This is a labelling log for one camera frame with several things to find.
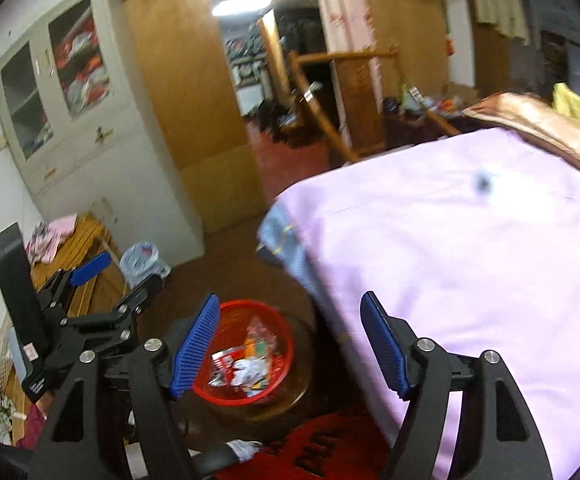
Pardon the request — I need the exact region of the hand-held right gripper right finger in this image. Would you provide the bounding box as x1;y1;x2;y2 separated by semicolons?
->
360;291;553;480

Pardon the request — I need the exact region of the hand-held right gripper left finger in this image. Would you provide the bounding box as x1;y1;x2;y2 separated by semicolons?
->
27;293;221;480

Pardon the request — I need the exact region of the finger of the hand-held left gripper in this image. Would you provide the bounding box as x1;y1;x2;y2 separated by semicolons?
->
35;252;113;312
62;274;166;332

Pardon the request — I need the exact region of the red plastic basket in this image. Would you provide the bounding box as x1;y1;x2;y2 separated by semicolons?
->
190;300;296;406

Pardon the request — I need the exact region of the person's left forearm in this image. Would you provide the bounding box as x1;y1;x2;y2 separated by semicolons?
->
12;395;51;454

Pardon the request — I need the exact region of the clear plastic bag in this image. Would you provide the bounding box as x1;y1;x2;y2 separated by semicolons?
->
119;241;172;290

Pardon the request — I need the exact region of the pink cloth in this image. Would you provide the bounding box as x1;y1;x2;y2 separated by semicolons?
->
25;213;79;265

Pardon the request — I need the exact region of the grey glass-door cabinet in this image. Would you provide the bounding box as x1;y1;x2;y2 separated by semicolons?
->
0;0;206;272

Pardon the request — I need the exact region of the black bar with white rag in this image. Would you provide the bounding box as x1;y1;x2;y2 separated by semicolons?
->
190;438;267;477

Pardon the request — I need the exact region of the red floor mat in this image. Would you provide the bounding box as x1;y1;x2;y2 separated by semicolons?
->
215;406;402;480

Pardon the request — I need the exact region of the wooden door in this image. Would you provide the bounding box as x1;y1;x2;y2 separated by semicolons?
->
360;0;452;88
122;0;267;234

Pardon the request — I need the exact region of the carved wooden cabinet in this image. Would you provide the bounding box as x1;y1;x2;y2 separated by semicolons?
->
332;55;386;159

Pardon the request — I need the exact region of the brown satin pillow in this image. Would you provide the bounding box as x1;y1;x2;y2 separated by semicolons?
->
462;91;580;191

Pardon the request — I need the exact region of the fluorescent tube lamp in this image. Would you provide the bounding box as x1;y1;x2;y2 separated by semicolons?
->
212;0;276;16

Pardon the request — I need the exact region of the floral curtain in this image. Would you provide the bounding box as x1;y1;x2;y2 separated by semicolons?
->
315;0;377;58

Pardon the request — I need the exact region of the beige jacket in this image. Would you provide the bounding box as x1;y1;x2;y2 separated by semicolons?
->
472;0;531;46

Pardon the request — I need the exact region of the wooden chair frame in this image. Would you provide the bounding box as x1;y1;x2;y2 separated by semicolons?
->
287;47;463;164

